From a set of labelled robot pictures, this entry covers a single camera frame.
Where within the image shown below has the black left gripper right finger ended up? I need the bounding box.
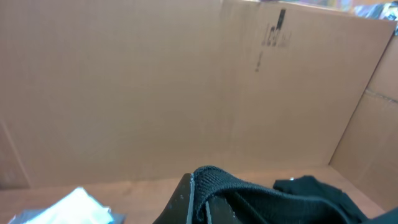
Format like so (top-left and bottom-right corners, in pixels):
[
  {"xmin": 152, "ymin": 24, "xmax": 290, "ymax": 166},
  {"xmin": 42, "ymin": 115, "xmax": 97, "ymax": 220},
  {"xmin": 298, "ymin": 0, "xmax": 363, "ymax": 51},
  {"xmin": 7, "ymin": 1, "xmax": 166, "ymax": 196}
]
[{"xmin": 205, "ymin": 196, "xmax": 242, "ymax": 224}]

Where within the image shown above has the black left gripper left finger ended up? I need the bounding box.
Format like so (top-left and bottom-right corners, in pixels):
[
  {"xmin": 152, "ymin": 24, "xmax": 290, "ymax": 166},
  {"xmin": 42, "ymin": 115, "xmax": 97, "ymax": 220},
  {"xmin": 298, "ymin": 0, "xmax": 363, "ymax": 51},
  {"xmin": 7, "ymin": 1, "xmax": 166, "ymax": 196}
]
[{"xmin": 154, "ymin": 174, "xmax": 195, "ymax": 224}]

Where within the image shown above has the black polo shirt with logo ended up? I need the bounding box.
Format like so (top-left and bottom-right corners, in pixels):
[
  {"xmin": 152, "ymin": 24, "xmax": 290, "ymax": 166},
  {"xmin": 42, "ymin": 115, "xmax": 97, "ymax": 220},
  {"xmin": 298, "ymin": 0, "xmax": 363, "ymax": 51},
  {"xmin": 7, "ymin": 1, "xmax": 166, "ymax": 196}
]
[{"xmin": 192, "ymin": 165, "xmax": 398, "ymax": 224}]

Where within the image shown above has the plain black t-shirt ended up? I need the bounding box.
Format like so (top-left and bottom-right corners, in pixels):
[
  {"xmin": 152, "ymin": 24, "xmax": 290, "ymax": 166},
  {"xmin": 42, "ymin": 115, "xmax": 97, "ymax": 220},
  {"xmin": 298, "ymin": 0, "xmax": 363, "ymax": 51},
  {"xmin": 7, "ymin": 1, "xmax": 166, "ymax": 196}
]
[{"xmin": 272, "ymin": 175, "xmax": 369, "ymax": 223}]

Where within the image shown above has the folded grey garment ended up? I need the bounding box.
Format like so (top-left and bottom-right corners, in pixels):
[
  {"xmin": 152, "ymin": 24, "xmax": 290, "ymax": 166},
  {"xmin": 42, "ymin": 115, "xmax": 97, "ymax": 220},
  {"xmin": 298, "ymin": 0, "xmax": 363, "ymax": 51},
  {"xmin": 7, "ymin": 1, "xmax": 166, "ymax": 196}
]
[{"xmin": 8, "ymin": 209, "xmax": 126, "ymax": 224}]

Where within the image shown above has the folded light blue garment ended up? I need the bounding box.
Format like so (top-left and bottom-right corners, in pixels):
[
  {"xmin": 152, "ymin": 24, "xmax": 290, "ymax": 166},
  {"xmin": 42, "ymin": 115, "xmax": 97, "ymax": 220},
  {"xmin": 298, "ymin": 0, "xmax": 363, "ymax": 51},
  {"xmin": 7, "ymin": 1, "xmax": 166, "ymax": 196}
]
[{"xmin": 25, "ymin": 187, "xmax": 114, "ymax": 224}]

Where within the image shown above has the brown cardboard barrier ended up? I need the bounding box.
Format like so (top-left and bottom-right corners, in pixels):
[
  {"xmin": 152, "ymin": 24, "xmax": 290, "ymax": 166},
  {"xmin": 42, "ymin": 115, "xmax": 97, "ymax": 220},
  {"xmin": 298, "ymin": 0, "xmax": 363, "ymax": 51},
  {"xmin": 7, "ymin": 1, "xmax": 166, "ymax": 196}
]
[{"xmin": 0, "ymin": 0, "xmax": 398, "ymax": 212}]

